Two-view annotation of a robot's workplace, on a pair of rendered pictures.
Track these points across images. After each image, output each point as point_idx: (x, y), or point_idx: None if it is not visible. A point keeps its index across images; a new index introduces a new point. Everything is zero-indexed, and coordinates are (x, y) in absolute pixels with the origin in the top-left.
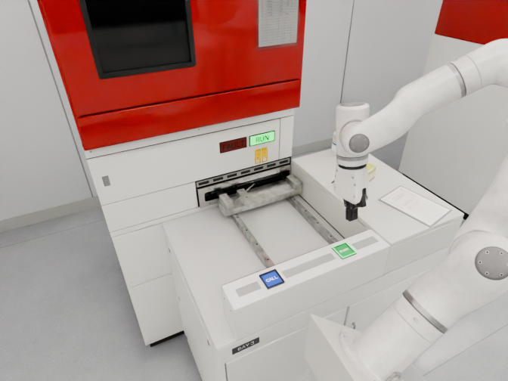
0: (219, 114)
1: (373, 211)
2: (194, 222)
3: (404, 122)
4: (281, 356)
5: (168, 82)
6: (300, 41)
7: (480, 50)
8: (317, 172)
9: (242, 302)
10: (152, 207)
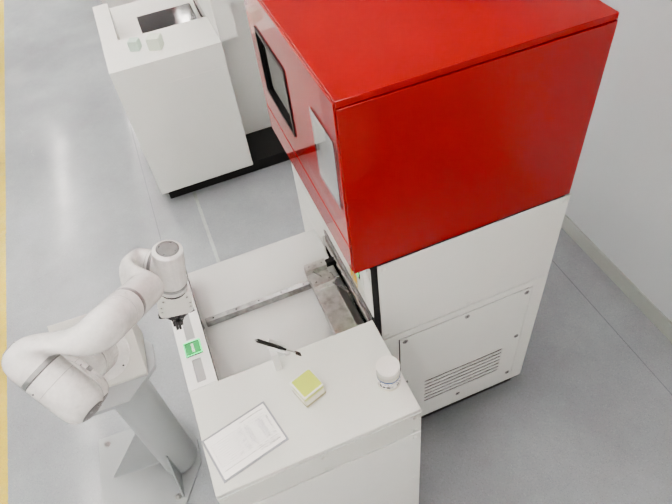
0: (311, 194)
1: (243, 389)
2: (310, 253)
3: (120, 278)
4: None
5: (288, 131)
6: (343, 210)
7: (107, 299)
8: (333, 345)
9: None
10: (309, 209)
